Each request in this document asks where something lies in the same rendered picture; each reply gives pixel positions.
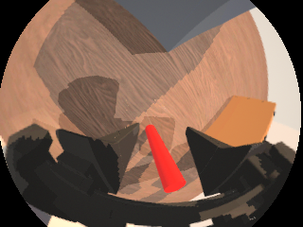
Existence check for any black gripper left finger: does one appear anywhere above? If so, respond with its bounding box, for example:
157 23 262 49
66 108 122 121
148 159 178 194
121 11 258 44
56 122 140 194

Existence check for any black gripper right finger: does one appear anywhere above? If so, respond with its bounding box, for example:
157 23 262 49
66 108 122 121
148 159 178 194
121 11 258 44
185 126 268 197

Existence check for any red peg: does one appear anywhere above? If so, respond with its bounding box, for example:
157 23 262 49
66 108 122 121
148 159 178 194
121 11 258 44
145 125 186 193

